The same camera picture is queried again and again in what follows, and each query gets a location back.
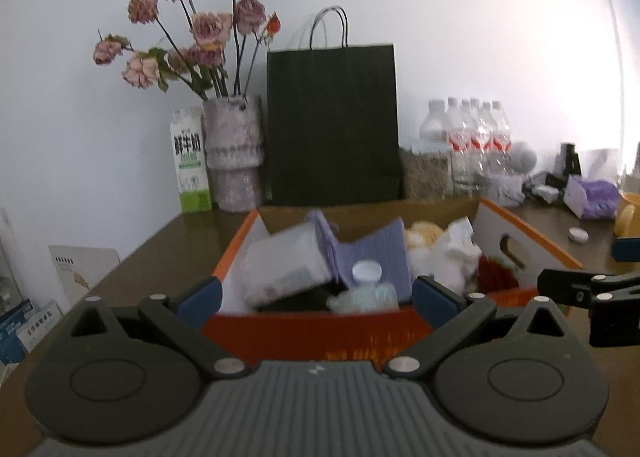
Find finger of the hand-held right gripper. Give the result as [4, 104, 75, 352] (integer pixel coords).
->
[537, 268, 640, 310]
[611, 235, 640, 263]

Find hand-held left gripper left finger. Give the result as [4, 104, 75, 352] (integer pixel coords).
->
[70, 275, 246, 381]

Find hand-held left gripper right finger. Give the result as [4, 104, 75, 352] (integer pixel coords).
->
[383, 275, 569, 381]

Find yellow and white plush toy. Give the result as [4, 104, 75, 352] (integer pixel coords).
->
[403, 220, 469, 291]

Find white plastic wrap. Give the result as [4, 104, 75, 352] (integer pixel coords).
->
[433, 217, 484, 283]

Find small bottle with white cap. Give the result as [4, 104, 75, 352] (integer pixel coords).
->
[327, 260, 399, 313]

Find purple cloth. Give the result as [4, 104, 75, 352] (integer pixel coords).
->
[305, 209, 412, 299]

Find orange cardboard box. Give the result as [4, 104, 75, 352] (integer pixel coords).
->
[202, 197, 584, 379]

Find wooden desktop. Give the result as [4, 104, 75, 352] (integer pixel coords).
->
[0, 198, 640, 439]

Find red packet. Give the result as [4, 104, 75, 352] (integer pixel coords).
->
[475, 256, 524, 294]

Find white and purple tissue box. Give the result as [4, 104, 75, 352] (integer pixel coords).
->
[563, 174, 620, 221]

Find black upright box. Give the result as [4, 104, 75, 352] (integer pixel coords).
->
[552, 142, 582, 178]

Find white printed gift box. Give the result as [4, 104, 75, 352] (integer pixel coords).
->
[487, 174, 526, 208]

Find clear oat container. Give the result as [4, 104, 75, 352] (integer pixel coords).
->
[399, 144, 454, 201]

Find grey round desk fan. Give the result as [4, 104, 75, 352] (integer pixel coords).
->
[507, 140, 539, 173]

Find white and green milk carton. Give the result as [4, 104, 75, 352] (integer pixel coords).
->
[169, 106, 214, 214]

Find purple mottled vase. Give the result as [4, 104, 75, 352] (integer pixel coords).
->
[201, 94, 266, 213]

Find blue and white box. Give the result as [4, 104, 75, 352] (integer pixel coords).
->
[16, 300, 64, 354]
[0, 298, 39, 366]

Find pack of water bottles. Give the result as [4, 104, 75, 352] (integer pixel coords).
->
[418, 96, 512, 183]

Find black paper bag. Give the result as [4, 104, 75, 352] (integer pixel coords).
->
[265, 6, 404, 207]

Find dried pink flowers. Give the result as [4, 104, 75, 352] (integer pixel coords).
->
[93, 0, 282, 101]

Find white charger with cable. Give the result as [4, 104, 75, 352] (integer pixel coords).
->
[524, 176, 561, 206]

